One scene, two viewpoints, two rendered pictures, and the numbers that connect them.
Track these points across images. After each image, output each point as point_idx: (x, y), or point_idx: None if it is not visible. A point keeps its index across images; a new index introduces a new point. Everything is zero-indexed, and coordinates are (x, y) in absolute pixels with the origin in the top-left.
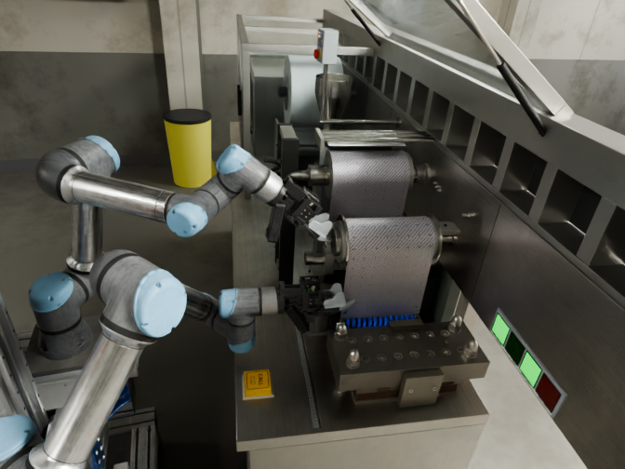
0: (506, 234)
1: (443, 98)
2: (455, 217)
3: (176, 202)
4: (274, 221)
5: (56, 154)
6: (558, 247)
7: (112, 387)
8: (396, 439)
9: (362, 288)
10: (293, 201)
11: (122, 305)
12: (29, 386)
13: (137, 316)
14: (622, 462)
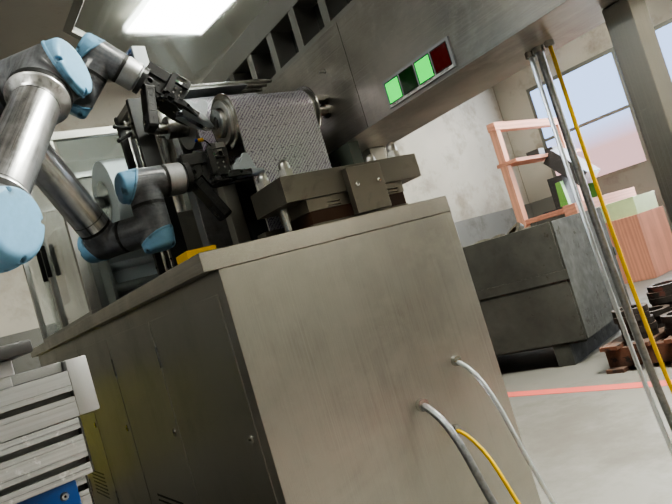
0: (351, 31)
1: (261, 59)
2: (318, 94)
3: None
4: (149, 101)
5: None
6: None
7: (39, 120)
8: (375, 240)
9: (265, 154)
10: (160, 83)
11: (29, 56)
12: None
13: (50, 52)
14: (491, 4)
